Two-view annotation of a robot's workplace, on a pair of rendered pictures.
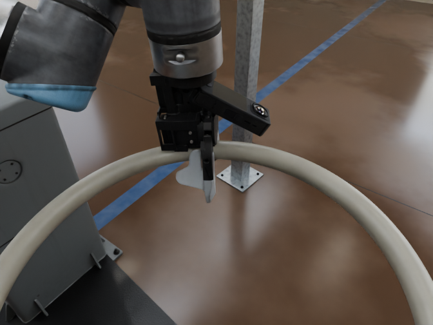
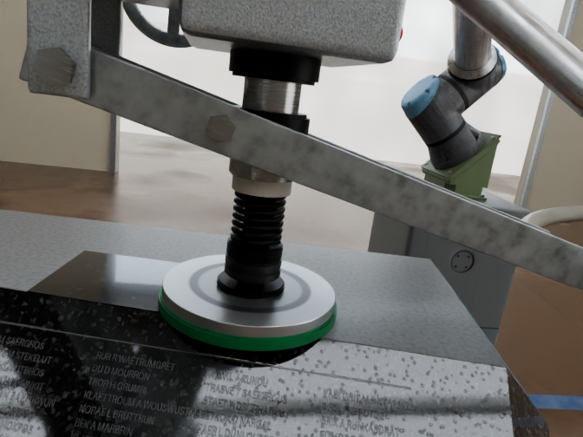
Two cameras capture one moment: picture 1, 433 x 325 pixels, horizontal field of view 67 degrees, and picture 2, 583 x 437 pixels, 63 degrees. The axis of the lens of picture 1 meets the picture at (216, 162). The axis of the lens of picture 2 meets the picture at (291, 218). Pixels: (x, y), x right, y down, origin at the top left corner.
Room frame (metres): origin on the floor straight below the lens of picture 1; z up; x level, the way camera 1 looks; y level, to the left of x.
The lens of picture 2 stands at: (-0.73, -0.05, 1.14)
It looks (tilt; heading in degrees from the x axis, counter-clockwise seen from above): 15 degrees down; 46
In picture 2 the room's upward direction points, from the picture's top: 7 degrees clockwise
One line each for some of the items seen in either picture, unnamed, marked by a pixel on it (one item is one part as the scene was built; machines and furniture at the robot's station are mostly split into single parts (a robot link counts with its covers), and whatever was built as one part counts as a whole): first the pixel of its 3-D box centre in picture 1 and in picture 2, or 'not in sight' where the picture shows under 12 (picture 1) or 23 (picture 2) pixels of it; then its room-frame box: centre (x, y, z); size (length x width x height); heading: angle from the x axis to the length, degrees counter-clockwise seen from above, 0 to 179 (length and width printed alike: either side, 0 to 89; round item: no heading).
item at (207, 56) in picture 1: (187, 51); not in sight; (0.41, 0.04, 1.15); 0.10 x 0.09 x 0.05; 176
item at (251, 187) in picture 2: not in sight; (263, 175); (-0.37, 0.37, 1.03); 0.07 x 0.07 x 0.04
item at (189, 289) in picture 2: not in sight; (250, 289); (-0.37, 0.37, 0.89); 0.21 x 0.21 x 0.01
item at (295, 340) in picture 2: not in sight; (250, 291); (-0.37, 0.37, 0.89); 0.22 x 0.22 x 0.04
